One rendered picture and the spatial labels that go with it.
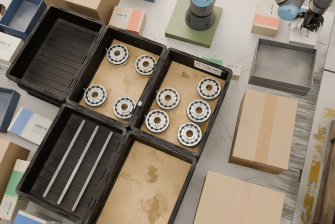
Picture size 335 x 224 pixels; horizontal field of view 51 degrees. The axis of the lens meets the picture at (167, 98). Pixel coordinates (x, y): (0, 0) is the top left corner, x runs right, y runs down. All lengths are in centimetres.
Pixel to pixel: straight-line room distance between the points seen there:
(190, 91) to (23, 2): 101
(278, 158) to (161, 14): 94
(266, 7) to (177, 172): 93
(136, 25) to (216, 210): 95
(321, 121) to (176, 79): 125
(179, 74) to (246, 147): 43
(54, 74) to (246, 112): 88
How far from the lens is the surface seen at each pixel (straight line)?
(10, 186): 164
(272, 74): 171
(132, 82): 158
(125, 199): 147
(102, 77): 162
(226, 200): 139
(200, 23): 176
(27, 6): 200
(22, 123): 171
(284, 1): 147
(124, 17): 181
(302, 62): 177
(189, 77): 157
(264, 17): 182
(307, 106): 176
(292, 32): 179
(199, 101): 150
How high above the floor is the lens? 228
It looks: 70 degrees down
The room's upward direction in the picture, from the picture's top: 9 degrees counter-clockwise
